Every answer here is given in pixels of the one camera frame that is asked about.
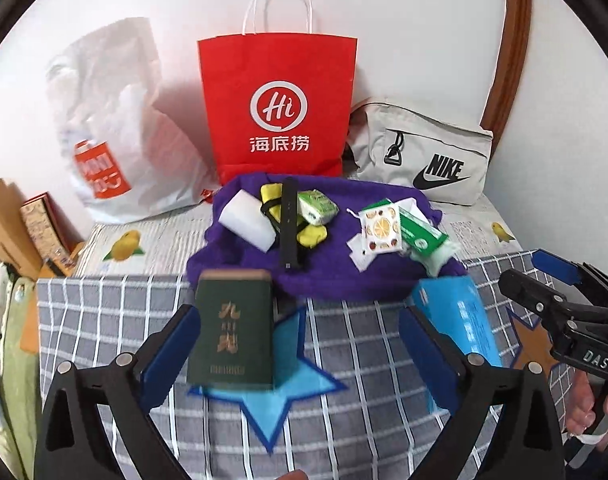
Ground purple fluffy towel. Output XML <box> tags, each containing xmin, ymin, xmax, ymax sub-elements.
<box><xmin>185</xmin><ymin>172</ymin><xmax>443</xmax><ymax>302</ymax></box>

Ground light green tissue pack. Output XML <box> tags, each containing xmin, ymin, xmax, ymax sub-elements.
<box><xmin>297</xmin><ymin>190</ymin><xmax>339</xmax><ymax>226</ymax></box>

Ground blue tissue pack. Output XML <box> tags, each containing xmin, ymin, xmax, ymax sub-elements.
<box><xmin>411</xmin><ymin>275</ymin><xmax>502</xmax><ymax>366</ymax></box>

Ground dark green tea box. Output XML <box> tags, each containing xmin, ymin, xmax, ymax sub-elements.
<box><xmin>187</xmin><ymin>269</ymin><xmax>273</xmax><ymax>390</ymax></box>

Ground green wet wipes pack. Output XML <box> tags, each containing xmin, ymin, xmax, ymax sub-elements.
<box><xmin>399</xmin><ymin>208</ymin><xmax>448</xmax><ymax>257</ymax></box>

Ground wooden headboard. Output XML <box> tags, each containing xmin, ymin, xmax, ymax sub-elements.
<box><xmin>0</xmin><ymin>179</ymin><xmax>42</xmax><ymax>281</ymax></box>

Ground beige Nike waist bag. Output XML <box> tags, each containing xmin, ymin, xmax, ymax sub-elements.
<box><xmin>347</xmin><ymin>99</ymin><xmax>493</xmax><ymax>206</ymax></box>

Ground white Miniso plastic bag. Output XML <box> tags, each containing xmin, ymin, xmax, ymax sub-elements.
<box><xmin>46</xmin><ymin>18</ymin><xmax>218</xmax><ymax>224</ymax></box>

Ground red Haidilao paper bag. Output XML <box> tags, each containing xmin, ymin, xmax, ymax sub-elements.
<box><xmin>197</xmin><ymin>29</ymin><xmax>357</xmax><ymax>184</ymax></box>

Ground brown wooden door frame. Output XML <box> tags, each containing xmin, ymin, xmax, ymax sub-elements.
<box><xmin>481</xmin><ymin>0</ymin><xmax>532</xmax><ymax>154</ymax></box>

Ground white melamine sponge block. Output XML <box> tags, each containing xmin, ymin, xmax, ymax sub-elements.
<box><xmin>218</xmin><ymin>190</ymin><xmax>277</xmax><ymax>252</ymax></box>

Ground orange print tissue pack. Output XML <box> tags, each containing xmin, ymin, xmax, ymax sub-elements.
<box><xmin>358</xmin><ymin>200</ymin><xmax>403</xmax><ymax>255</ymax></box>

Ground white knitted cloth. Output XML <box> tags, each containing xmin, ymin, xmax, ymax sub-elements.
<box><xmin>409</xmin><ymin>240</ymin><xmax>460</xmax><ymax>278</ymax></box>

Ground white mesh drawstring pouch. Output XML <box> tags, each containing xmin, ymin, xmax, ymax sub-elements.
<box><xmin>346</xmin><ymin>197</ymin><xmax>427</xmax><ymax>272</ymax></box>

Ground grey checkered blanket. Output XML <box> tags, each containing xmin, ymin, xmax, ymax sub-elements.
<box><xmin>36</xmin><ymin>275</ymin><xmax>448</xmax><ymax>479</ymax></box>

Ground person's right hand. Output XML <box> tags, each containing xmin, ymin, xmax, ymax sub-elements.
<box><xmin>563</xmin><ymin>368</ymin><xmax>608</xmax><ymax>453</ymax></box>

